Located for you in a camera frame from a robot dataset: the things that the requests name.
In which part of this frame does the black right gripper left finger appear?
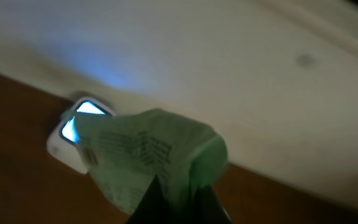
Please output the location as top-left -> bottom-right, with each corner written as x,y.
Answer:
126,176 -> 170,224

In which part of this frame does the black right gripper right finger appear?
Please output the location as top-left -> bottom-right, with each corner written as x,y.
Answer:
194,185 -> 232,224

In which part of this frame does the mint green wipes packet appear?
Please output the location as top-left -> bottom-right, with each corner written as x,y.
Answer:
63,109 -> 228,216

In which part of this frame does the white barcode scanner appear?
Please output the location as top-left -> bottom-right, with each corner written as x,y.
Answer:
46,96 -> 116,174

